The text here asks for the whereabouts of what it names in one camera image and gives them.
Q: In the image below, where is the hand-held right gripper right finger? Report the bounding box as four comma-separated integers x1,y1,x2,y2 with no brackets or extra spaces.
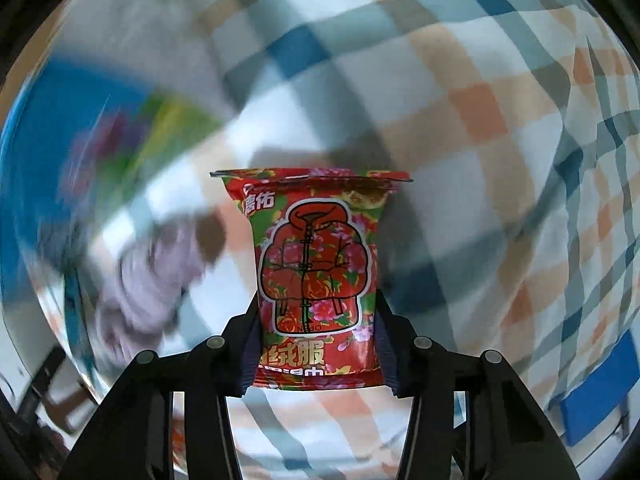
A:
375,290,582,480

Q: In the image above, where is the plaid bed sheet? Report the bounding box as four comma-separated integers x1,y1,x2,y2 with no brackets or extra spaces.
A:
45,0,640,480

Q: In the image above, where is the blue stool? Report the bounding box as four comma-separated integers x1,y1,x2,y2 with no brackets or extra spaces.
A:
550,330,640,448

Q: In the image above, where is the green floral packet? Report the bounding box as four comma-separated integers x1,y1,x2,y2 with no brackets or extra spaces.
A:
65,95,221,201

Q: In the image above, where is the red floral wet wipes packet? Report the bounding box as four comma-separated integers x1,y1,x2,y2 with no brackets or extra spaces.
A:
210,168,412,390

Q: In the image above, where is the pale purple snack packet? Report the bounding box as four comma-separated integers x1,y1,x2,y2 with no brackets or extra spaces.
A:
95,212,227,348

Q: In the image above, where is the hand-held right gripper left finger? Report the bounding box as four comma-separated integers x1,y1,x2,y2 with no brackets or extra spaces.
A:
59,297,265,480

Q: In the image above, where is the blue storage bin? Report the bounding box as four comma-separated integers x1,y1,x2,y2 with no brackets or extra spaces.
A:
0,55,166,376

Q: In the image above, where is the wooden chair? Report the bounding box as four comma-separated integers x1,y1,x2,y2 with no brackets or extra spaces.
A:
17,347,96,436

